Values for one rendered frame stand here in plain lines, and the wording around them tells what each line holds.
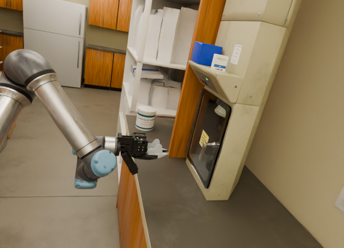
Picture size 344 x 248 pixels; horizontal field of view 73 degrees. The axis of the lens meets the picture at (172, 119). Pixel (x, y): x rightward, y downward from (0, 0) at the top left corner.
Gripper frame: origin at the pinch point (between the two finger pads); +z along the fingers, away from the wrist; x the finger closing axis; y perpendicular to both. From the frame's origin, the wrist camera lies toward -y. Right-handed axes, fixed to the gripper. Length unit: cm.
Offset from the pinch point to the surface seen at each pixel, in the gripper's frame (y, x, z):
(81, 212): -115, 89, -34
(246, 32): 52, 1, 23
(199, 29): 51, 32, 16
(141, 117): -11, 67, 1
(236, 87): 32.9, -5.7, 20.5
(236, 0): 65, 16, 23
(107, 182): -115, 132, -11
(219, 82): 33.8, -5.5, 13.4
